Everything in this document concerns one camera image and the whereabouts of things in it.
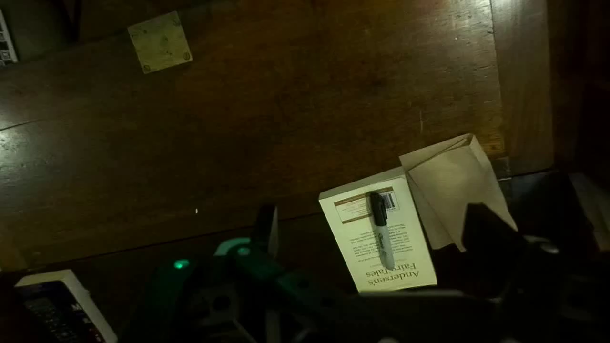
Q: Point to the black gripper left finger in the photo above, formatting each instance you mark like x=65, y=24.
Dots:
x=267, y=228

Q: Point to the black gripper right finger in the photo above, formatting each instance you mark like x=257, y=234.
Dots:
x=488, y=234

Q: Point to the black and white marker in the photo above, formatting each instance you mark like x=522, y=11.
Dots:
x=381, y=228

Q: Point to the dark wooden secretary desk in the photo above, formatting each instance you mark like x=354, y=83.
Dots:
x=267, y=114

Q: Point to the small paper label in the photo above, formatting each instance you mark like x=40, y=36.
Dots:
x=160, y=42

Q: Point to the black book with keyboard cover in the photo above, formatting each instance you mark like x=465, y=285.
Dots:
x=59, y=310

